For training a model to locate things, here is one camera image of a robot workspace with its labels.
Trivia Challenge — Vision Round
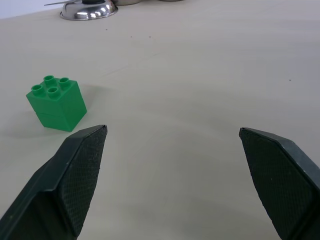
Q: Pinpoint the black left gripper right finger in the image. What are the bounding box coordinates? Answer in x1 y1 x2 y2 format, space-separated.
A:
238 127 320 240

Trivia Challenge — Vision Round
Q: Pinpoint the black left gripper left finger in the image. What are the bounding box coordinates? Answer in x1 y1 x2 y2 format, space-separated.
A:
0 124 109 240

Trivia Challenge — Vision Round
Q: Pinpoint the green toy brick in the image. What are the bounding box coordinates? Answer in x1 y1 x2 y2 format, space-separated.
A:
25 74 88 133

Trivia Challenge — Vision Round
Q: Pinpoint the stainless steel bowl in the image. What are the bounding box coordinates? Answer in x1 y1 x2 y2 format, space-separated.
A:
59 0 119 21

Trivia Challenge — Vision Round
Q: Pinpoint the silver metal utensil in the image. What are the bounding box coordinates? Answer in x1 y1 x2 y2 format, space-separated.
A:
43 0 85 7

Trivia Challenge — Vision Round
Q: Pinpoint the stainless steel pot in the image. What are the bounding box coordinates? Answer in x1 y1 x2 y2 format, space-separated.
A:
112 0 144 6

